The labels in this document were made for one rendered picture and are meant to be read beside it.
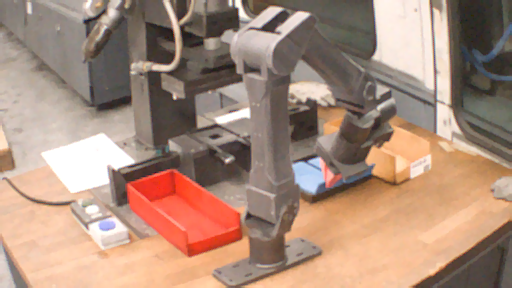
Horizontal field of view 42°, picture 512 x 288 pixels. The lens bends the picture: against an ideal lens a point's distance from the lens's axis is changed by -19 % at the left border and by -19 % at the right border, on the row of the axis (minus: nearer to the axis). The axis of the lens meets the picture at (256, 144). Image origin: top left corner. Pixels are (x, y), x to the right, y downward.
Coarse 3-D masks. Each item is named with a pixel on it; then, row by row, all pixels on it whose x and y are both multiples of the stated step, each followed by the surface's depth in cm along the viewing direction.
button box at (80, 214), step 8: (32, 200) 164; (40, 200) 162; (72, 200) 161; (80, 200) 158; (96, 200) 157; (72, 208) 155; (80, 208) 154; (104, 208) 154; (80, 216) 151; (88, 216) 150; (96, 216) 150; (104, 216) 150; (112, 216) 152; (80, 224) 153; (88, 232) 149
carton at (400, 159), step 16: (336, 128) 175; (400, 128) 173; (384, 144) 180; (400, 144) 174; (416, 144) 169; (368, 160) 168; (384, 160) 163; (400, 160) 173; (416, 160) 171; (384, 176) 164; (400, 176) 162
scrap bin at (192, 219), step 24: (144, 192) 160; (168, 192) 164; (192, 192) 158; (144, 216) 153; (168, 216) 155; (192, 216) 155; (216, 216) 152; (168, 240) 146; (192, 240) 146; (216, 240) 143; (240, 240) 146
